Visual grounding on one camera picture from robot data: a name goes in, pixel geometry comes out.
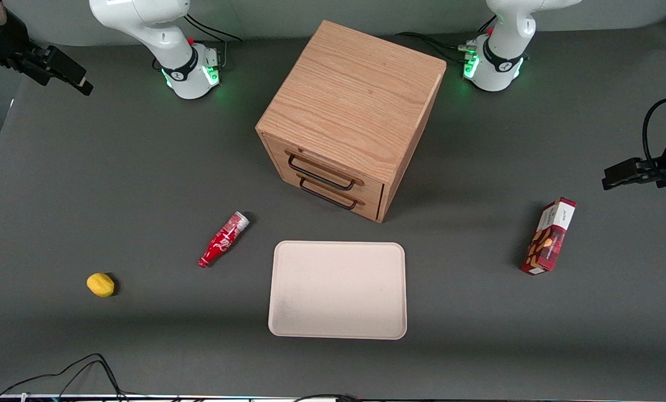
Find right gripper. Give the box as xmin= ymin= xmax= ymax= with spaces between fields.
xmin=0 ymin=0 xmax=94 ymax=96

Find red coke bottle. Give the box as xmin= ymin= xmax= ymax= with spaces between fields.
xmin=198 ymin=211 xmax=250 ymax=269

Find beige rectangular tray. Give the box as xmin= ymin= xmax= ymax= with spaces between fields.
xmin=268 ymin=241 xmax=408 ymax=340

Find red snack box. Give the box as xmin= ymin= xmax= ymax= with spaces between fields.
xmin=520 ymin=197 xmax=577 ymax=275

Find yellow lemon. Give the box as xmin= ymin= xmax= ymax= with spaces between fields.
xmin=87 ymin=272 xmax=116 ymax=298

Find wooden drawer front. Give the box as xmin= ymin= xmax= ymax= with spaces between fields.
xmin=265 ymin=134 xmax=387 ymax=206
xmin=280 ymin=167 xmax=384 ymax=222

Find wooden drawer cabinet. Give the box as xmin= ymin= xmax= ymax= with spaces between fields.
xmin=256 ymin=20 xmax=447 ymax=223

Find black looped gripper cable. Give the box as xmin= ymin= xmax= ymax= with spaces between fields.
xmin=642 ymin=97 xmax=666 ymax=168

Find black right arm base cables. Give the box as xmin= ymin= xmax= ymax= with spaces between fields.
xmin=184 ymin=13 xmax=243 ymax=70

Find black arm base cables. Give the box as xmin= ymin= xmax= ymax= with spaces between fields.
xmin=184 ymin=13 xmax=243 ymax=70
xmin=395 ymin=16 xmax=497 ymax=63

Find black left arm base cables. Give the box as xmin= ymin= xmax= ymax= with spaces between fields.
xmin=395 ymin=16 xmax=497 ymax=63

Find black metal drawer handle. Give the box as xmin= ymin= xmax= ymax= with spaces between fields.
xmin=298 ymin=178 xmax=360 ymax=211
xmin=287 ymin=153 xmax=357 ymax=192

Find black table edge cables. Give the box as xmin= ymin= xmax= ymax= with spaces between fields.
xmin=0 ymin=346 xmax=130 ymax=401

